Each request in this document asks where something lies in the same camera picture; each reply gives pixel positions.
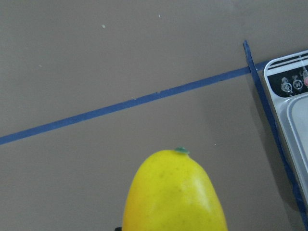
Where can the silver digital kitchen scale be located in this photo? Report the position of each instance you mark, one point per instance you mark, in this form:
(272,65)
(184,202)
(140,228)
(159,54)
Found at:
(285,81)

